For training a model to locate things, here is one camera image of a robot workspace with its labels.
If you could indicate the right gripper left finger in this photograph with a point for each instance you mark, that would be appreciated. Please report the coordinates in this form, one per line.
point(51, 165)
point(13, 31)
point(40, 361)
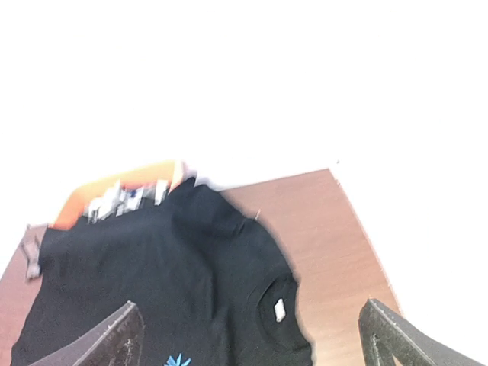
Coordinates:
point(117, 340)

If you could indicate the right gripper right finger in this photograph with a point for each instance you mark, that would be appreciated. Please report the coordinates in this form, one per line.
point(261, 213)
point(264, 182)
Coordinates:
point(389, 339)

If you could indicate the black t-shirt blue logo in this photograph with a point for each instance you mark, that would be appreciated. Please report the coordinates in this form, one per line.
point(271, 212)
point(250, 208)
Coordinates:
point(212, 285)

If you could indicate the black brooch display tray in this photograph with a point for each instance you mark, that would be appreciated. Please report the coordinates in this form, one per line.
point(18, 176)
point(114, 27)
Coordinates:
point(30, 246)

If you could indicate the black white checkered shirt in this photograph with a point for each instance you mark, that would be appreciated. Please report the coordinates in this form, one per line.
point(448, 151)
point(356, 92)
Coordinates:
point(117, 201)

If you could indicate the orange plastic bin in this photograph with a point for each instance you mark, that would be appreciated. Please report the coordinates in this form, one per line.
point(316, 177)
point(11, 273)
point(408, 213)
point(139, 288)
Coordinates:
point(172, 171)

